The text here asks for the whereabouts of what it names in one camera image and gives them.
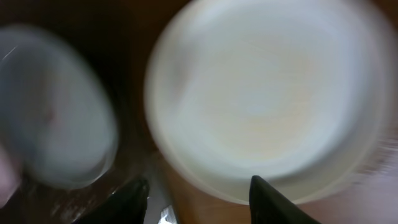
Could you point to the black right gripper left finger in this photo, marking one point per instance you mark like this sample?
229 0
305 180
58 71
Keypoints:
127 206

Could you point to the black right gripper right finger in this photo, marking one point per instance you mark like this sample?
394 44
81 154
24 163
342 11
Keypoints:
269 206

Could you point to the white plate with red stain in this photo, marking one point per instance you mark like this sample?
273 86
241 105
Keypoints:
55 112

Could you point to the white plate on tray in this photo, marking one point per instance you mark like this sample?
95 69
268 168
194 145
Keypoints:
296 92

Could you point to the dark brown serving tray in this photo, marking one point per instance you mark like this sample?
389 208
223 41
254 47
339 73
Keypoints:
116 38

